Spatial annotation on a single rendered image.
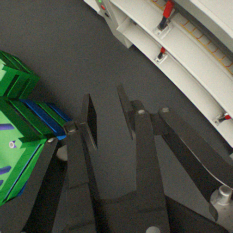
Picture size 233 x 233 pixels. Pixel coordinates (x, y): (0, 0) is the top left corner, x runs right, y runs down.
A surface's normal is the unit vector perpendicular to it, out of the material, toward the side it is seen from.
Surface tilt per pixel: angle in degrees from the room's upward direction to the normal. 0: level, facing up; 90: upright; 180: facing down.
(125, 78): 0
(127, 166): 0
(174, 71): 15
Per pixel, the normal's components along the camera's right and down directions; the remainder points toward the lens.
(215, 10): -0.39, 0.18
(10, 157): -0.21, 0.00
